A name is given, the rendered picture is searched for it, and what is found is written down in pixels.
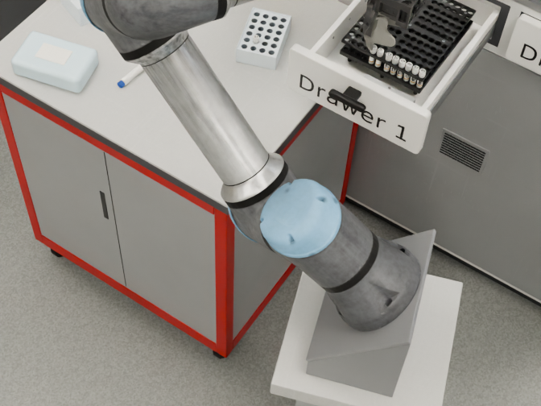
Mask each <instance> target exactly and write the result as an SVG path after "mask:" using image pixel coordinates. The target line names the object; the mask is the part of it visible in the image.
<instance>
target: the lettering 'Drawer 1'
mask: <svg viewBox="0 0 541 406"><path fill-rule="evenodd" d="M303 77H305V78H306V79H308V80H309V81H310V82H311V84H312V87H311V88H310V89H305V88H304V87H302V82H303ZM299 87H300V88H302V89H305V90H307V91H313V89H314V84H313V82H312V81H311V80H310V79H309V78H308V77H306V76H304V75H302V74H300V83H299ZM321 90H323V91H325V89H321V88H320V87H319V86H318V92H317V97H319V96H320V91H321ZM329 98H331V99H333V100H335V102H330V101H329ZM327 101H328V102H329V103H331V104H335V106H337V100H336V99H334V98H332V97H327ZM364 113H367V114H369V115H370V116H371V117H369V116H367V115H365V114H364ZM363 115H364V116H366V117H367V118H370V119H371V120H373V119H374V118H373V115H372V114H371V113H370V112H368V111H364V112H362V113H361V117H362V119H363V120H364V121H366V122H368V123H370V124H372V122H369V121H367V120H365V119H364V117H363ZM380 121H383V122H386V121H385V120H383V119H380V118H378V121H377V126H376V127H377V128H378V126H379V123H380ZM398 126H399V127H401V128H402V130H401V134H400V137H398V136H397V135H396V136H395V137H397V138H398V139H401V140H402V141H404V142H406V140H405V139H403V132H404V128H405V127H404V126H400V125H398Z"/></svg>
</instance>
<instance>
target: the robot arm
mask: <svg viewBox="0 0 541 406"><path fill-rule="evenodd" d="M252 1H255V0H80V4H81V9H82V10H83V12H84V14H85V17H86V18H87V19H88V20H89V21H90V23H91V24H92V25H93V26H94V27H95V28H96V29H98V30H99V31H103V32H105V34H106V35H107V36H108V38H109V40H110V41H111V42H112V44H113V45H114V46H115V48H116V49H117V50H118V52H119V53H120V55H121V56H122V58H123V59H124V61H126V62H130V63H135V64H140V65H141V66H142V68H143V70H144V71H145V72H146V74H147V75H148V76H149V78H150V79H151V81H152V82H153V84H154V85H155V87H156V88H157V90H158V91H159V92H160V93H161V95H162V96H163V98H164V100H165V101H166V102H167V104H168V105H169V106H170V107H171V109H172V111H173V112H174V114H175V115H176V117H177V118H178V119H179V120H180V122H181V123H182V125H183V126H184V128H185V129H186V131H187V132H188V133H189V135H190V136H191V137H192V139H193V141H194V142H195V144H196V145H197V146H198V147H199V149H200V150H201V152H202V153H203V155H204V157H205V158H206V159H207V161H208V162H209V163H210V165H211V166H212V167H213V169H214V171H215V172H216V173H217V175H218V176H219V177H220V179H221V180H222V182H223V185H222V188H221V197H222V198H223V200H224V201H225V203H226V204H227V206H228V211H229V215H230V218H231V220H232V222H233V224H234V225H235V226H236V227H237V229H238V230H239V231H240V232H241V233H242V234H243V235H245V236H246V237H247V238H248V239H250V240H252V241H254V242H257V243H259V244H261V245H263V246H264V247H266V248H267V249H269V250H271V251H273V252H274V253H276V254H277V255H280V256H281V257H283V258H285V259H286V260H288V261H289V262H291V263H293V264H294V265H296V266H297V267H298V268H299V269H300V270H301V271H303V272H304V273H305V274H306V275H307V276H309V277H310V278H311V279H312V280H314V281H315V282H316V283H317V284H319V285H320V286H321V287H322V288H323V289H324V290H325V291H326V292H327V293H328V295H329V297H330V298H331V300H332V302H333V303H334V304H335V306H336V308H337V312H338V313H339V315H340V317H341V318H342V319H343V320H344V321H345V322H346V323H347V324H349V325H350V326H351V327H352V328H354V329H356V330H359V331H372V330H376V329H380V328H382V327H383V326H385V325H388V324H389V323H391V322H392V321H393V320H394V319H395V318H397V317H398V316H399V315H400V314H401V313H402V312H403V311H404V310H405V309H406V307H407V306H408V305H409V304H410V303H411V301H412V299H413V297H414V296H415V294H416V291H417V289H418V286H419V282H420V276H421V270H420V265H419V261H418V259H417V258H416V257H415V256H414V255H413V254H412V253H411V252H410V251H409V250H408V249H407V248H406V247H404V246H402V245H399V244H398V243H395V242H392V241H390V240H387V239H384V238H381V237H379V236H377V235H375V234H374V233H373V232H372V231H371V230H370V229H369V228H368V227H366V226H365V225H364V224H363V223H362V222H361V221H360V220H359V219H358V218H357V217H355V216H354V215H353V214H352V213H351V212H350V211H349V210H348V209H347V208H345V207H344V206H343V205H342V204H341V203H340V202H339V201H338V200H337V199H336V197H335V196H334V195H333V194H332V193H331V192H330V191H329V190H328V189H327V188H325V187H324V186H322V185H320V184H318V183H317V182H315V181H314V180H309V179H298V180H297V179H296V178H295V176H294V174H293V173H292V171H291V169H290V168H289V167H288V166H287V164H286V162H285V161H284V159H283V157H282V156H281V155H280V154H277V153H271V152H267V151H266V149H265V147H264V146H263V145H262V143H261V142H260V140H259V139H258V137H257V135H256V134H255V133H254V131H253V130H252V128H251V127H250V125H249V123H248V122H247V121H246V119H245V118H244V116H243V115H242V113H241V111H240V110H239V109H238V107H237V105H236V104H235V102H234V101H233V99H232V98H231V97H230V95H229V93H228V92H227V90H226V89H225V87H224V86H223V84H222V83H221V81H220V80H219V78H218V77H217V75H216V73H215V72H214V71H213V69H212V68H211V66H210V65H209V63H208V61H207V60H206V59H205V58H204V56H203V54H202V53H201V51H200V49H199V48H198V47H197V46H196V44H195V42H194V41H193V39H192V37H191V36H190V35H189V34H188V30H189V29H191V28H194V27H198V26H200V25H203V24H206V23H210V22H212V21H215V20H218V19H222V18H224V17H225V16H226V15H227V13H228V11H229V8H231V7H234V6H239V5H241V4H244V3H248V2H252ZM424 1H425V0H368V2H367V9H366V13H365V17H364V21H363V34H364V38H365V42H366V45H367V47H368V49H369V50H371V51H372V50H373V47H374V44H381V45H385V46H389V47H392V46H394V45H395V38H394V37H393V36H392V35H391V34H390V32H389V31H388V30H387V25H392V26H397V27H402V28H405V29H407V27H408V25H409V23H410V22H411V20H412V19H413V18H414V17H416V15H417V14H418V13H419V12H420V10H421V9H422V7H423V5H424Z"/></svg>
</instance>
